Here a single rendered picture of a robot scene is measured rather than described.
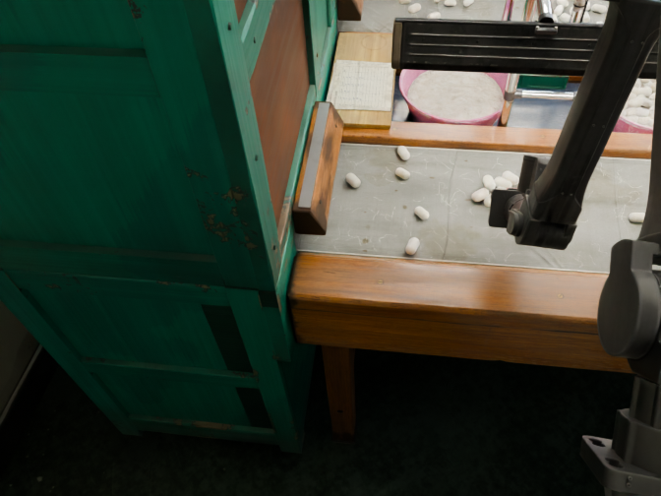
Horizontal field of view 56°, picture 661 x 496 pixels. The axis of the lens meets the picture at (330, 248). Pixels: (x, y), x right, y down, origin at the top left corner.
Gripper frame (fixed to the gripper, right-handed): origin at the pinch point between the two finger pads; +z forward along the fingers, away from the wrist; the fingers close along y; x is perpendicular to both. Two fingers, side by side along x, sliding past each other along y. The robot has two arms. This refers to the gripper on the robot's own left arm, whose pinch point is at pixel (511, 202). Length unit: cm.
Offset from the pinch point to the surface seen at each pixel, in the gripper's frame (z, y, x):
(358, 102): 25.4, 31.5, -16.3
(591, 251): 1.7, -15.9, 8.4
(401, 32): -10.1, 22.5, -27.7
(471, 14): 59, 6, -41
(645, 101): 35, -33, -20
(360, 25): 55, 35, -36
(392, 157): 18.2, 22.8, -5.2
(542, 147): 19.5, -8.3, -9.4
